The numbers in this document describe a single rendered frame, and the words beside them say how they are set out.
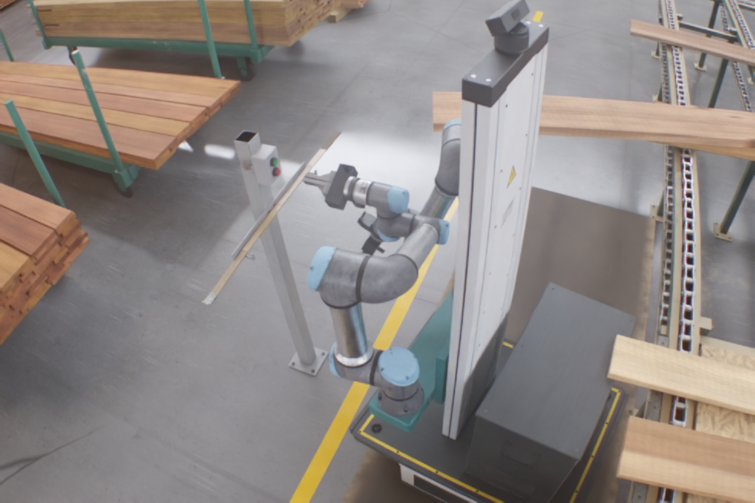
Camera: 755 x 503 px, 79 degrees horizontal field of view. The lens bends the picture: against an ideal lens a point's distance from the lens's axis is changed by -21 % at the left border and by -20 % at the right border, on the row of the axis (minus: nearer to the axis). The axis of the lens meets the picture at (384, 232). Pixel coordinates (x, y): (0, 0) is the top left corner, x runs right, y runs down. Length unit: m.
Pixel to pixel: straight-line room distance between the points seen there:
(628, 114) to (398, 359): 1.64
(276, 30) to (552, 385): 3.49
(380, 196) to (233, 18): 3.22
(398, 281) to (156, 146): 2.40
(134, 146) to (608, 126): 2.71
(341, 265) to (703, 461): 1.16
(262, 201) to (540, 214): 1.92
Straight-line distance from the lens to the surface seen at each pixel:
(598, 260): 3.20
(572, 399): 1.66
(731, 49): 4.03
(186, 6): 4.92
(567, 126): 2.49
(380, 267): 1.31
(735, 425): 1.84
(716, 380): 1.83
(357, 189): 1.65
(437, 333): 1.97
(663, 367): 1.78
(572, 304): 1.86
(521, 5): 1.12
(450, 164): 1.65
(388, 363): 1.64
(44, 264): 2.96
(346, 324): 1.48
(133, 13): 5.43
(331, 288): 1.35
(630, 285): 3.13
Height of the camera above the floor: 2.28
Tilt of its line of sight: 45 degrees down
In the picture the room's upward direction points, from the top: 5 degrees counter-clockwise
